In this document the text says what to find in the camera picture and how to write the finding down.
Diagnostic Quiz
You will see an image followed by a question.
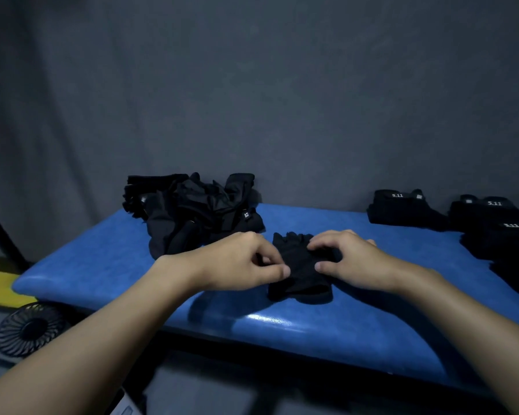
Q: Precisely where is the person's right forearm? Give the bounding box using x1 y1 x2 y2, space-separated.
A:
400 267 519 415

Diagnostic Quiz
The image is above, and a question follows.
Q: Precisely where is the black floor fan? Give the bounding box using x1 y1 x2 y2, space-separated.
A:
0 302 70 359

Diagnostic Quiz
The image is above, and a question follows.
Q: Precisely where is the pile of black gloves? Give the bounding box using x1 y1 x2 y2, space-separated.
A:
122 172 266 261

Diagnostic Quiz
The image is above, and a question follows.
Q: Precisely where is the person's left hand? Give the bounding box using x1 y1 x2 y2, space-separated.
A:
189 231 292 293

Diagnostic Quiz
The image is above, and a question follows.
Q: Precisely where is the yellow floor mat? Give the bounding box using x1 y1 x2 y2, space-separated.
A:
0 267 37 308

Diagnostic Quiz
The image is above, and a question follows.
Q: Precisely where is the person's right hand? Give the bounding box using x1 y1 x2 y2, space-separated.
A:
307 229 421 295

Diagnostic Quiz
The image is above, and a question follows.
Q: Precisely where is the person's left forearm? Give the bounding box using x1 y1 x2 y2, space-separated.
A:
0 252 204 415

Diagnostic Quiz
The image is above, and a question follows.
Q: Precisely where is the black metal pole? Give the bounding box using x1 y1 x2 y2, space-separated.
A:
0 198 31 273

